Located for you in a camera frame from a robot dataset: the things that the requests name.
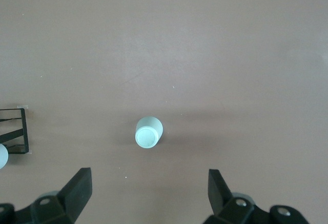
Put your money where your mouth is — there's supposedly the black wire cup rack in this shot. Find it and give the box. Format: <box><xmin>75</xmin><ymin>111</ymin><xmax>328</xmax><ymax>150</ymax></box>
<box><xmin>0</xmin><ymin>108</ymin><xmax>30</xmax><ymax>155</ymax></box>

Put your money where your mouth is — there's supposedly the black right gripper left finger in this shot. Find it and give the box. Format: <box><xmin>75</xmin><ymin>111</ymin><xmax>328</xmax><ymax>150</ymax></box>
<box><xmin>0</xmin><ymin>167</ymin><xmax>92</xmax><ymax>224</ymax></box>

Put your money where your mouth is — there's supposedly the pale green cup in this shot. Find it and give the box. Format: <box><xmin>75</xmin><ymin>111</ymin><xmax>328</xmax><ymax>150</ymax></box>
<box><xmin>134</xmin><ymin>115</ymin><xmax>164</xmax><ymax>150</ymax></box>

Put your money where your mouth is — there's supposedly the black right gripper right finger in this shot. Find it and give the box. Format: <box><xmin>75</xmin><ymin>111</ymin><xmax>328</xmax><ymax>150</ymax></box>
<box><xmin>204</xmin><ymin>169</ymin><xmax>311</xmax><ymax>224</ymax></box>

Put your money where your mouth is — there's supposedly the grey cup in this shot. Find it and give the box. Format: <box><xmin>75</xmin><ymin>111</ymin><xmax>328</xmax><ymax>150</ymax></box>
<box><xmin>0</xmin><ymin>143</ymin><xmax>10</xmax><ymax>170</ymax></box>

